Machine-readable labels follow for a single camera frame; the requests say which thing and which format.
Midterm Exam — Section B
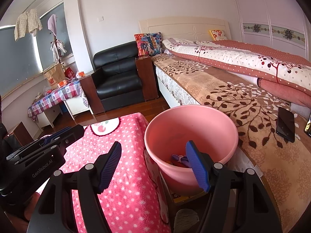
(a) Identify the brown paper bag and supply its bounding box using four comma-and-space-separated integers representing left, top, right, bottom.
43, 63, 66, 88

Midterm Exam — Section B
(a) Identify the cream knitted sweater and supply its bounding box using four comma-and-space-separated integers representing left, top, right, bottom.
14, 8, 43, 42

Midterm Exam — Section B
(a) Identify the floral quilt with dotted border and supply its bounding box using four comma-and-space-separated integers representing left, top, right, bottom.
162, 37, 311, 108

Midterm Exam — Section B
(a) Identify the orange wrapper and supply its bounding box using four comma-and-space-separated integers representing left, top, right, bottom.
168, 160, 192, 168

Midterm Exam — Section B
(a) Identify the black smartphone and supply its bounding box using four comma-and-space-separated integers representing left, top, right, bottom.
276, 106, 295, 143

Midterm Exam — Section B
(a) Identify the blue white cloth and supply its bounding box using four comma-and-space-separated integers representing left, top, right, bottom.
171, 153, 191, 163

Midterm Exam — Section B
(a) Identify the pink hanging garment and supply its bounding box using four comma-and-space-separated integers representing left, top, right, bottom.
47, 14, 58, 36

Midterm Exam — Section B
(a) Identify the checkered cloth side table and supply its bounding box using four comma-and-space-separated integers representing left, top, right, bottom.
27, 80, 88, 122

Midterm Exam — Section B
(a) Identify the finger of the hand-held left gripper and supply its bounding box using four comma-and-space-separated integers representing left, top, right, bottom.
6, 138, 65, 161
50, 125, 85, 146

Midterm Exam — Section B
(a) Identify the pink plastic bucket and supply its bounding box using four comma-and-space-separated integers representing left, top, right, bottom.
144, 105, 239, 196

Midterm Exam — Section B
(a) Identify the white bed with headboard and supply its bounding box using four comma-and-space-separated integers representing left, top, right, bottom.
139, 17, 311, 233

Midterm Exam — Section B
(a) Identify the person's left hand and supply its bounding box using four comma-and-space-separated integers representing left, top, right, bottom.
23, 190, 42, 222

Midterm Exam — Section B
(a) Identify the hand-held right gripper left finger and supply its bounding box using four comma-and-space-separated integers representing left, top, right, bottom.
29, 141, 122, 233

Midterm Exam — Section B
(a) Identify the smartphone with lit screen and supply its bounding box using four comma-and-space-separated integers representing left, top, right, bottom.
305, 112, 311, 137

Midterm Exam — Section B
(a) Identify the red box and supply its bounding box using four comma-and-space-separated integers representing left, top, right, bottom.
64, 67, 76, 80

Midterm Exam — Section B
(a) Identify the white wardrobe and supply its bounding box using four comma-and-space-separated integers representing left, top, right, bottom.
230, 0, 311, 61

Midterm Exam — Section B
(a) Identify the narrow grey window blind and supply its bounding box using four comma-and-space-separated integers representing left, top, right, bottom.
36, 2, 73, 70

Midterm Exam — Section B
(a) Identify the wooden coat rack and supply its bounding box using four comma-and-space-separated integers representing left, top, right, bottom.
49, 31, 67, 65

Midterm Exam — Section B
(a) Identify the white hanging garment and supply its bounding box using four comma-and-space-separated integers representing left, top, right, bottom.
50, 40, 67, 63

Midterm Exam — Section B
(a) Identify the bed with floral quilt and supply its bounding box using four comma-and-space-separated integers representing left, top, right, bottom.
153, 53, 311, 233

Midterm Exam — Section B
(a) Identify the colourful comic print pillow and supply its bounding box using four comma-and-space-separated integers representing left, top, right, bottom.
134, 32, 164, 57

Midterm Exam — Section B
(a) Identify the yellow pillow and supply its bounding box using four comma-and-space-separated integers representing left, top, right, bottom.
208, 29, 229, 41

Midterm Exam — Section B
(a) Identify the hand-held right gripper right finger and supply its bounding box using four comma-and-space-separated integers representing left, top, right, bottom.
186, 140, 283, 233

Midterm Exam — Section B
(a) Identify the wide grey window blind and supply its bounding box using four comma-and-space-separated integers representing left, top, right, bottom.
0, 25, 40, 88

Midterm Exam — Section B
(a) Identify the clear plastic bag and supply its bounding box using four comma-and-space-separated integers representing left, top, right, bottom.
36, 87, 52, 97

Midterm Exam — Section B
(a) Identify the grey slipper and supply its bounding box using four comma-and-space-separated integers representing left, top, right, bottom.
174, 209, 200, 233

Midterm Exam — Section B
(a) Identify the white table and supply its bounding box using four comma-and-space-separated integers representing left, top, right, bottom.
36, 95, 94, 129

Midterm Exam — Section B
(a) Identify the pink polka dot blanket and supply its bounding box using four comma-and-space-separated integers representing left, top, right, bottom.
39, 112, 173, 233

